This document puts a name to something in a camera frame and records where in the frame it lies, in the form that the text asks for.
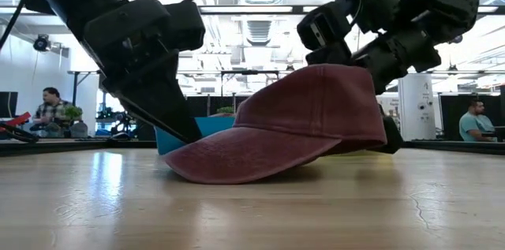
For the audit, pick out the clear water jug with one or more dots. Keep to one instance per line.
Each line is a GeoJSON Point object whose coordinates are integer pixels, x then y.
{"type": "Point", "coordinates": [80, 129]}

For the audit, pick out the person in teal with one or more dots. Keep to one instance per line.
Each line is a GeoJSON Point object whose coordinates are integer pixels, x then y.
{"type": "Point", "coordinates": [475, 124]}

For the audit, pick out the green potted plant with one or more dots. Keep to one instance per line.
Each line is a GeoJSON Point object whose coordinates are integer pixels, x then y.
{"type": "Point", "coordinates": [73, 113]}

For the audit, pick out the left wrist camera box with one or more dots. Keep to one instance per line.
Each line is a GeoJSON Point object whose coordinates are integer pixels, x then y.
{"type": "Point", "coordinates": [187, 25]}

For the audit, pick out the black partition panels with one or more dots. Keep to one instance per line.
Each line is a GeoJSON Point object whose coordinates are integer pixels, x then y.
{"type": "Point", "coordinates": [209, 104]}

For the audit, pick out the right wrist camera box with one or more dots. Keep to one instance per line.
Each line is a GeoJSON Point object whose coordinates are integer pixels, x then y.
{"type": "Point", "coordinates": [323, 31]}

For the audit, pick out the black computer monitor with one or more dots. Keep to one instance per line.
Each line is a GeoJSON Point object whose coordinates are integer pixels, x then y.
{"type": "Point", "coordinates": [8, 104]}

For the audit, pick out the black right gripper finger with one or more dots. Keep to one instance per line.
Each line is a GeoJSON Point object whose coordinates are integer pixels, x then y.
{"type": "Point", "coordinates": [391, 135]}

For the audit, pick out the ceiling air vent duct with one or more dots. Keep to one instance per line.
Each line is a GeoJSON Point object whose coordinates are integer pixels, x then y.
{"type": "Point", "coordinates": [258, 31]}

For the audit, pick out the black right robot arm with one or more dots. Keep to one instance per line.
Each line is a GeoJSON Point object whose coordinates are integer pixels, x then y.
{"type": "Point", "coordinates": [453, 5]}

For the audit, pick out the black partition wall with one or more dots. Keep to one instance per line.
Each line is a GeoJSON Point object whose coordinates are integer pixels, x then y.
{"type": "Point", "coordinates": [450, 116]}

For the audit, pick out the red and black tool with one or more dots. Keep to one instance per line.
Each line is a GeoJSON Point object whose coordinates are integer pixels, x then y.
{"type": "Point", "coordinates": [16, 127]}

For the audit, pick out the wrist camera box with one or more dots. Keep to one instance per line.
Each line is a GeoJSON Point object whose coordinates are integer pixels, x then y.
{"type": "Point", "coordinates": [323, 31]}
{"type": "Point", "coordinates": [187, 25]}

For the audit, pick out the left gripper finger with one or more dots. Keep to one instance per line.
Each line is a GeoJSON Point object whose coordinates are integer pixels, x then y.
{"type": "Point", "coordinates": [161, 100]}
{"type": "Point", "coordinates": [118, 94]}

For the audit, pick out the red baseball cap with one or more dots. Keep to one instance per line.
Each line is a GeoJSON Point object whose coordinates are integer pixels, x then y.
{"type": "Point", "coordinates": [292, 124]}

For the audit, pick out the blue plastic bin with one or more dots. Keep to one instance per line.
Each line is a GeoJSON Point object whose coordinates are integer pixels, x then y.
{"type": "Point", "coordinates": [211, 125]}

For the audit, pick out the black ceiling spotlight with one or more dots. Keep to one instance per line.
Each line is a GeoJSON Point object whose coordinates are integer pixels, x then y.
{"type": "Point", "coordinates": [41, 43]}
{"type": "Point", "coordinates": [457, 39]}

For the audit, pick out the small green plant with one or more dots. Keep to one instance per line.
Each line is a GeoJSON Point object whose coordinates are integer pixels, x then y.
{"type": "Point", "coordinates": [225, 110]}

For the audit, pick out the person in plaid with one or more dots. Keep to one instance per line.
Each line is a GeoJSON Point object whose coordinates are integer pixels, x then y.
{"type": "Point", "coordinates": [51, 112]}

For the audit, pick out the long ceiling light bar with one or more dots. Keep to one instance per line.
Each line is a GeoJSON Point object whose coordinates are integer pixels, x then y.
{"type": "Point", "coordinates": [252, 9]}

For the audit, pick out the white round column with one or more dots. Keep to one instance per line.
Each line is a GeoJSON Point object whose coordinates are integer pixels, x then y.
{"type": "Point", "coordinates": [416, 106]}

